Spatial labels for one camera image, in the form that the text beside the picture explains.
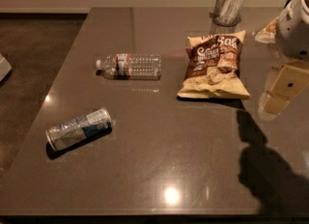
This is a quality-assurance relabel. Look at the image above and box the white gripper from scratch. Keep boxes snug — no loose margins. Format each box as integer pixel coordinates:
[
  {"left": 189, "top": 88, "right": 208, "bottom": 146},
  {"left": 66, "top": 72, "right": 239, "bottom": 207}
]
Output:
[{"left": 258, "top": 0, "right": 309, "bottom": 121}]

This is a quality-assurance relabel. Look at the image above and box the silver blue redbull can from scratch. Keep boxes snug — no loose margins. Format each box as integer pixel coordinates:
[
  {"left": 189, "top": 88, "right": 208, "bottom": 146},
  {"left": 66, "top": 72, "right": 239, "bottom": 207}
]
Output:
[{"left": 45, "top": 108, "right": 111, "bottom": 152}]

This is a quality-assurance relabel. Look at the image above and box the small snack packet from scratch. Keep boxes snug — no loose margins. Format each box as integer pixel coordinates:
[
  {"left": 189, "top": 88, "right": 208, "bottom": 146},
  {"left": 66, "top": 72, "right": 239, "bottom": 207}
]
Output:
[{"left": 255, "top": 17, "right": 278, "bottom": 43}]

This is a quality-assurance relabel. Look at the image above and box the brown yellow chip bag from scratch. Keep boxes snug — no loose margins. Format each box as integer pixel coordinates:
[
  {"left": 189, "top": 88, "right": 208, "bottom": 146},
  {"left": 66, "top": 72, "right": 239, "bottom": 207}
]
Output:
[{"left": 178, "top": 30, "right": 250, "bottom": 99}]

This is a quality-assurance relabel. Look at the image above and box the metal mesh utensil cup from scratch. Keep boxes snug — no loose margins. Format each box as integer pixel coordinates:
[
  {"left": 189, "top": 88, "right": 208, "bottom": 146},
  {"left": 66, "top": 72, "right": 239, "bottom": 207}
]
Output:
[{"left": 212, "top": 0, "right": 244, "bottom": 27}]

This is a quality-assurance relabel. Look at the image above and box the clear plastic water bottle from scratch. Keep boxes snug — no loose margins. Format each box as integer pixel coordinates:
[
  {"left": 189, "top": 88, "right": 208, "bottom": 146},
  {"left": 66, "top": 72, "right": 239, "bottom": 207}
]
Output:
[{"left": 96, "top": 53, "right": 161, "bottom": 80}]

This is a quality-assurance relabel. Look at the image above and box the white object at left edge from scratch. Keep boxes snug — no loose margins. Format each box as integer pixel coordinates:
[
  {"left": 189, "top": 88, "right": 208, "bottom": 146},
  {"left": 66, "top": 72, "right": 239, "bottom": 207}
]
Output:
[{"left": 0, "top": 53, "right": 12, "bottom": 81}]

